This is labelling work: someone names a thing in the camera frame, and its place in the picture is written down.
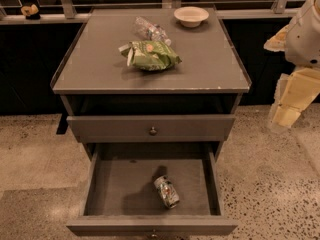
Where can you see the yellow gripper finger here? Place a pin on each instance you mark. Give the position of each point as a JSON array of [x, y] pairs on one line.
[[294, 93], [277, 43]]

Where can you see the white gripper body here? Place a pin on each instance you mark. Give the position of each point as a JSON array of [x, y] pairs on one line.
[[304, 40]]

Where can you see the green 7up can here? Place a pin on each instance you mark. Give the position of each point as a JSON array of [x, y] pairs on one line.
[[166, 191]]

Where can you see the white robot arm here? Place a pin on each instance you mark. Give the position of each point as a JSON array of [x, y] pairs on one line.
[[300, 41]]

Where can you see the grey drawer cabinet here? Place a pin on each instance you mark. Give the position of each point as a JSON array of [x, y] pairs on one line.
[[95, 80]]

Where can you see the round top drawer knob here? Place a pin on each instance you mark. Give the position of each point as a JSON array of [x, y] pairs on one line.
[[153, 131]]

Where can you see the open grey middle drawer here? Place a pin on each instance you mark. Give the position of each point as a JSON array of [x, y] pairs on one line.
[[121, 199]]

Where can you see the grey top drawer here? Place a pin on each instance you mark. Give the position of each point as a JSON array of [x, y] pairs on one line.
[[171, 128]]

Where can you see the white paper bowl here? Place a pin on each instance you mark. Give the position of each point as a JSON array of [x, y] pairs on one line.
[[191, 17]]

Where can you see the green chip bag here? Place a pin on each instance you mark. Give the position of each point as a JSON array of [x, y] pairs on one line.
[[150, 55]]

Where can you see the clear plastic water bottle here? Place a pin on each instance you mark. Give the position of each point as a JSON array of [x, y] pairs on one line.
[[150, 31]]

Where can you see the small yellow black object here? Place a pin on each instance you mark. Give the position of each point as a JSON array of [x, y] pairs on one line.
[[31, 12]]

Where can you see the metal railing frame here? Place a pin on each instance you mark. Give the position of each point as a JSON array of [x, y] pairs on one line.
[[66, 4]]

